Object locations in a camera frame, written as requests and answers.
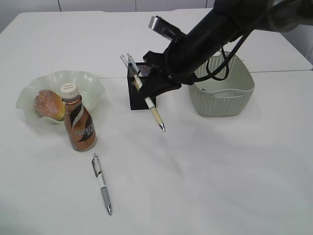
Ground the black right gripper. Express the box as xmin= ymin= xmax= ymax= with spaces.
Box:
xmin=139 ymin=41 xmax=196 ymax=98

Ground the yellow beige pen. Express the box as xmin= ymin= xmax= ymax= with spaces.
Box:
xmin=134 ymin=74 xmax=166 ymax=132

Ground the blue white pen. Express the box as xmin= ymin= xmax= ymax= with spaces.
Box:
xmin=126 ymin=53 xmax=141 ymax=75

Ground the transparent plastic ruler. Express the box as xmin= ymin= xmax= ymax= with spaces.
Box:
xmin=120 ymin=54 xmax=129 ymax=68

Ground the brown coffee bottle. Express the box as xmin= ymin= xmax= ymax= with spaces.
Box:
xmin=60 ymin=83 xmax=97 ymax=151

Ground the grey grip pen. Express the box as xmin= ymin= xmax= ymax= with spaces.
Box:
xmin=91 ymin=153 xmax=112 ymax=215

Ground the sugared bread roll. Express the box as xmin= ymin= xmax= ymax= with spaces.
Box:
xmin=34 ymin=90 xmax=65 ymax=121

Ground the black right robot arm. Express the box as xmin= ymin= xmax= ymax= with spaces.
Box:
xmin=139 ymin=0 xmax=313 ymax=98

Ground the black mesh pen holder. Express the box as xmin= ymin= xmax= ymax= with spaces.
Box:
xmin=127 ymin=62 xmax=151 ymax=111

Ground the pale green wavy plate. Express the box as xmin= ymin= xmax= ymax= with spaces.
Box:
xmin=16 ymin=70 xmax=105 ymax=125

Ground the pale green plastic basket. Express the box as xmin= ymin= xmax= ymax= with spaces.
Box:
xmin=188 ymin=55 xmax=255 ymax=117

